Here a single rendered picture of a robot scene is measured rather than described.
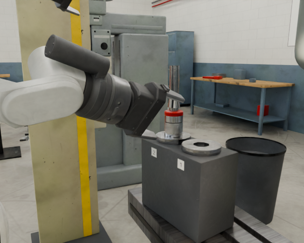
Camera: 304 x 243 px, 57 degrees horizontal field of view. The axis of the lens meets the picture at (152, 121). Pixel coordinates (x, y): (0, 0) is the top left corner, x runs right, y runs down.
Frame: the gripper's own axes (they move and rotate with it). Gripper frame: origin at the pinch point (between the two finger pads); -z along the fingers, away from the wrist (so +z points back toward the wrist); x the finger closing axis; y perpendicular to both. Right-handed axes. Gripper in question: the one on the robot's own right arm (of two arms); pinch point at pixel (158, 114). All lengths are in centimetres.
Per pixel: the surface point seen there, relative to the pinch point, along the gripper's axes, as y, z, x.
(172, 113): 4.8, -8.3, -0.8
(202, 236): -19.3, -13.4, -15.0
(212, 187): -14.3, -11.6, -5.5
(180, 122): 3.2, -10.9, -1.6
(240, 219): -17.6, -27.4, -12.0
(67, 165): 94, -51, -103
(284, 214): 24, -222, -65
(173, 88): 8.1, -7.2, 4.2
